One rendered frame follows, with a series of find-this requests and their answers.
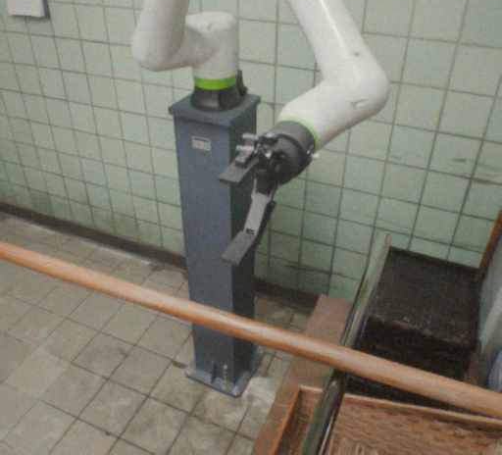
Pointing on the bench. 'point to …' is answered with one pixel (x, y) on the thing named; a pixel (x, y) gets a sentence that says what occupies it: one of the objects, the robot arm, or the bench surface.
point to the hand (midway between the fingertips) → (232, 220)
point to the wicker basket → (388, 428)
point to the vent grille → (496, 375)
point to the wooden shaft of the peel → (265, 333)
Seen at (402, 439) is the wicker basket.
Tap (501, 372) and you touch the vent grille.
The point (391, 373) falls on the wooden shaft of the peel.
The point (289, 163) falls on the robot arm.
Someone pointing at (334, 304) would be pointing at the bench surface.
